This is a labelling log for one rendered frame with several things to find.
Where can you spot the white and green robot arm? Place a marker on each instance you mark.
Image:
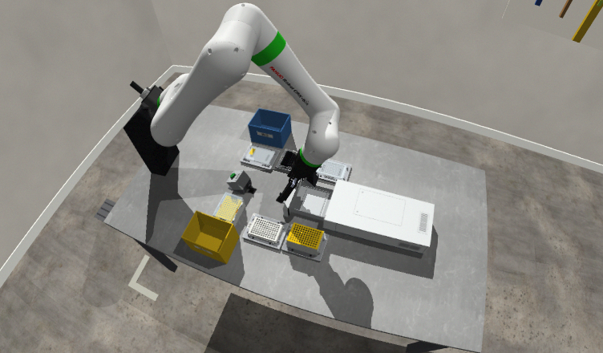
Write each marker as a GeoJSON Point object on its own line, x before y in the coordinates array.
{"type": "Point", "coordinates": [245, 35]}

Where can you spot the blue bin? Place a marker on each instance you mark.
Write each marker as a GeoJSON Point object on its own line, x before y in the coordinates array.
{"type": "Point", "coordinates": [270, 128]}

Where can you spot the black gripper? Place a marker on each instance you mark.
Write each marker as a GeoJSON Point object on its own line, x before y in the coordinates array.
{"type": "Point", "coordinates": [296, 175]}

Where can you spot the yellow bin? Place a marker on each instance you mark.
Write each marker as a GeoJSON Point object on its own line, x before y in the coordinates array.
{"type": "Point", "coordinates": [208, 235]}

